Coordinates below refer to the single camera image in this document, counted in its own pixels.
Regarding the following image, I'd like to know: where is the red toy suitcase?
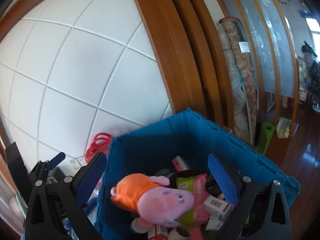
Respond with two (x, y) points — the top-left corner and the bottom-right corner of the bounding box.
(85, 133), (113, 164)

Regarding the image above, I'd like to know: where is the green wet wipes pack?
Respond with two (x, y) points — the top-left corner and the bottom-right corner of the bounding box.
(176, 177), (196, 227)

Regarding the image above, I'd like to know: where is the white medicine jar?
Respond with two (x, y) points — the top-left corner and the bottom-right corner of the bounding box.
(168, 227), (190, 240)

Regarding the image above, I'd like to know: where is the wooden slat glass partition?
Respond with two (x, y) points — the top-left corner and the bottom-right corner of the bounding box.
(223, 0), (299, 133)

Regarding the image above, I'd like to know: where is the white wall power strip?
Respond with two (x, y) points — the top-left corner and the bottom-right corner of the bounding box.
(69, 155), (87, 170)

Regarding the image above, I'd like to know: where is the green rolled yoga mat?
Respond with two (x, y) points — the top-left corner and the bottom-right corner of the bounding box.
(257, 122), (275, 155)

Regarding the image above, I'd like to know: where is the blue plastic storage crate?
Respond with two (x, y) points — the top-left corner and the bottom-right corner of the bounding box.
(94, 109), (300, 239)

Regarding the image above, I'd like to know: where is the pink pig plush orange dress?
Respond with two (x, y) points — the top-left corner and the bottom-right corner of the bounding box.
(111, 173), (185, 233)

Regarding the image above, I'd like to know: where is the small white medicine box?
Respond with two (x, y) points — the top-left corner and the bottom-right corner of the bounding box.
(203, 196), (234, 220)

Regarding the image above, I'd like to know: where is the rolled patterned carpet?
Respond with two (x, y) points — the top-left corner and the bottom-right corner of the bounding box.
(217, 17), (257, 144)

